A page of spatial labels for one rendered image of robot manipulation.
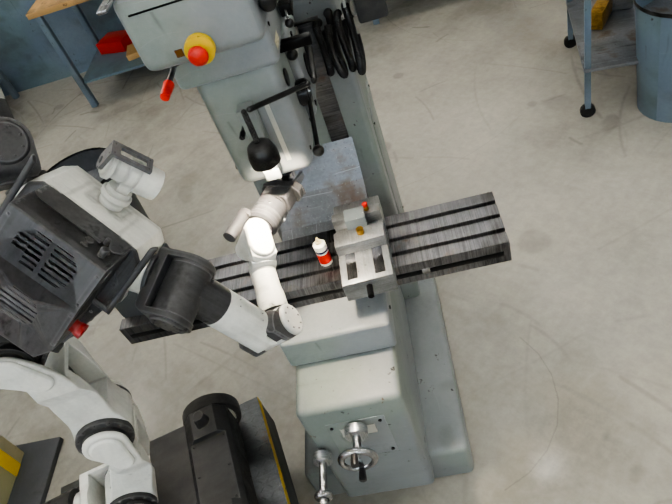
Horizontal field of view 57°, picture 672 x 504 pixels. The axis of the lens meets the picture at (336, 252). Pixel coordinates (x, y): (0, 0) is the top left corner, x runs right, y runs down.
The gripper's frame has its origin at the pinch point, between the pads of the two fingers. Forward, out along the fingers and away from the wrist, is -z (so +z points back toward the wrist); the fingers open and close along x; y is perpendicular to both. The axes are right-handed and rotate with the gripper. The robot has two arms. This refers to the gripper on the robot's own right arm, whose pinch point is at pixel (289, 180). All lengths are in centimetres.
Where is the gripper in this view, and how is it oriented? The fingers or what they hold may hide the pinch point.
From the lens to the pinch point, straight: 176.2
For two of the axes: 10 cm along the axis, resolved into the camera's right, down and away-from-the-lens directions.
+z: -3.7, 7.2, -5.8
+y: 2.7, 6.9, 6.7
